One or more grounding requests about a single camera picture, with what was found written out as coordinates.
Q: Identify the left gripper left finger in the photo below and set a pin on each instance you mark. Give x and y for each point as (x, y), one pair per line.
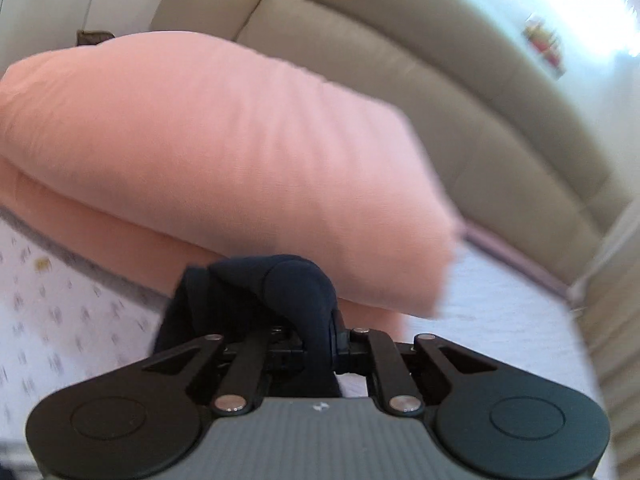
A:
(255, 369)

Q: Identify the lower pink pillow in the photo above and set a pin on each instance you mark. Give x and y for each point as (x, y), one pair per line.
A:
(149, 229)

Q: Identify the upper pink pillow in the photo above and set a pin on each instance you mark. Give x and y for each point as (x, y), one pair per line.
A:
(184, 101)

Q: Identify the beige padded headboard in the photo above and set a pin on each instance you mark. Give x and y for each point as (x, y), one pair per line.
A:
(527, 158)

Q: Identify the pink pillow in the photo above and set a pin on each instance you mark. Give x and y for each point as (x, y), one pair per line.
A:
(149, 229)
(184, 101)

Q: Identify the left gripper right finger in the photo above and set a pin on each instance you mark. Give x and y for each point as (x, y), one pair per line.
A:
(369, 363)

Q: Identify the brown box on nightstand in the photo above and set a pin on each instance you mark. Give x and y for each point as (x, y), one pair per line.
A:
(92, 37)

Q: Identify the navy striped track garment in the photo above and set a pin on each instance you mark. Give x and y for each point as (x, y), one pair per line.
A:
(250, 296)

